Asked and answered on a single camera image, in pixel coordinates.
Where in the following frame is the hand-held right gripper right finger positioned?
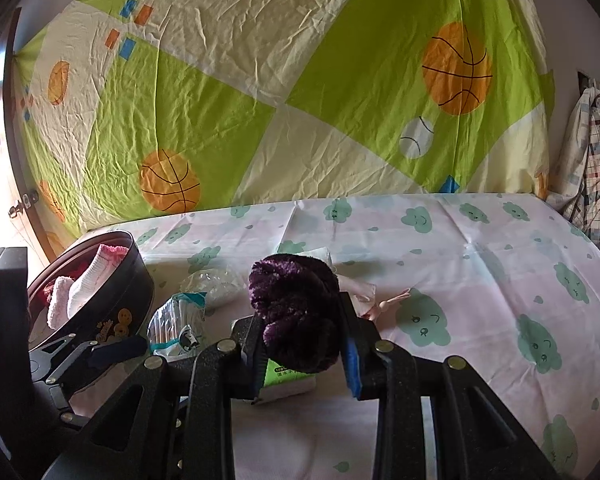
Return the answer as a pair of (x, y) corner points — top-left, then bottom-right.
(337, 292), (561, 480)

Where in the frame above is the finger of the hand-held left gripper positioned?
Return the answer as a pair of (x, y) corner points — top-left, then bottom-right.
(45, 335), (149, 397)
(29, 337), (103, 368)

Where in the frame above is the cloud-print tablecloth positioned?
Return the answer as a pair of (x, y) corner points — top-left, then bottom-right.
(27, 192), (600, 480)

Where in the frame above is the black round storage basket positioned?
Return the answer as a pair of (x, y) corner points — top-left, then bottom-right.
(26, 231), (157, 393)

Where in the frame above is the white sock with pink cuff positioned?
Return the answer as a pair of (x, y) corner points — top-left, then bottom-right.
(67, 243), (131, 318)

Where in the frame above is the clear plastic bag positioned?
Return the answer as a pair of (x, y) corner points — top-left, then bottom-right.
(180, 269), (246, 309)

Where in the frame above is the green ball-print wall sheet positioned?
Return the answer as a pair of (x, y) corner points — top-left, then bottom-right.
(12, 0), (556, 246)

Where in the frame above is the purple fluffy sock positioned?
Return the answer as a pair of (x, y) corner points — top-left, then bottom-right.
(247, 254), (342, 375)

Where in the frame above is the white blue plastic packet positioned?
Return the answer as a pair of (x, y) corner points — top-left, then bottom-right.
(147, 294), (209, 359)

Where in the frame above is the plaid fabric bag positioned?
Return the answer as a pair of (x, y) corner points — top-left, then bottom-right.
(547, 72), (600, 261)

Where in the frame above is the pink fluffy sock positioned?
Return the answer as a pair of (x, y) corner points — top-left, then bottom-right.
(45, 277), (77, 332)

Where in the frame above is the brown wooden door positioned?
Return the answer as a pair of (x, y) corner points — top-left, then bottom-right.
(0, 7), (67, 261)

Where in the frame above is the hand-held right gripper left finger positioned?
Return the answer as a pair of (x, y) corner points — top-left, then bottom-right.
(42, 305), (268, 480)

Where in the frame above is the white tissue packet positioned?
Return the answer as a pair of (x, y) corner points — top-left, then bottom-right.
(232, 317), (317, 406)

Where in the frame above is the brass door latch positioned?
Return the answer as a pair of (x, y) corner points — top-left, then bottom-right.
(10, 192), (39, 219)

